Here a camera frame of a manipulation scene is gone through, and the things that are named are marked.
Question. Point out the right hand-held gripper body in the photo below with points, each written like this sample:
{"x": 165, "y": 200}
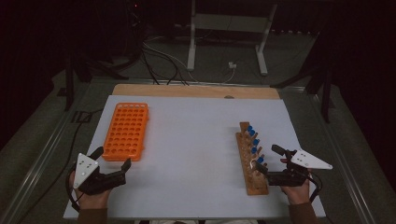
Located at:
{"x": 289, "y": 179}

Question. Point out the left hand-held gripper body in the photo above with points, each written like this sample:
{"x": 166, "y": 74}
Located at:
{"x": 93, "y": 182}

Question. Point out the wooden tube rack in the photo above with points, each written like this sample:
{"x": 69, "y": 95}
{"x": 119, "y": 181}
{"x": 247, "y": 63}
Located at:
{"x": 257, "y": 185}

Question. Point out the orange plastic tube rack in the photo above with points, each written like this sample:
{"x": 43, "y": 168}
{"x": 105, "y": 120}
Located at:
{"x": 126, "y": 130}

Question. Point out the person's right hand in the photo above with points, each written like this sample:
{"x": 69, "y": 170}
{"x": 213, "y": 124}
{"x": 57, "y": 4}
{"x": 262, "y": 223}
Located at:
{"x": 297, "y": 194}

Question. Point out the person's left hand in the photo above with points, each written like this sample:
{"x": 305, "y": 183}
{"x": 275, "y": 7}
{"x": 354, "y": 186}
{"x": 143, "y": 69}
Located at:
{"x": 91, "y": 201}

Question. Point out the black tripod stand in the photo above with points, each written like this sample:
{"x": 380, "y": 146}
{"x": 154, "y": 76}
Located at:
{"x": 69, "y": 90}
{"x": 326, "y": 99}

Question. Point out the white table mat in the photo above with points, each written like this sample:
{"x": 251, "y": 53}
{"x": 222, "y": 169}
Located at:
{"x": 193, "y": 149}

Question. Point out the white plug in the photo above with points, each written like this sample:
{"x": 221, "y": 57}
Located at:
{"x": 232, "y": 65}

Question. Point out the grey metal stand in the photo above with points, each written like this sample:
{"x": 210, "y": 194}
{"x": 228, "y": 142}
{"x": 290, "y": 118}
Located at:
{"x": 230, "y": 22}

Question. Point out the grey metal rail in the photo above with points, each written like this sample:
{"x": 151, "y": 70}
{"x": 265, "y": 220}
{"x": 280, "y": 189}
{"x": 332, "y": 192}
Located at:
{"x": 37, "y": 161}
{"x": 342, "y": 161}

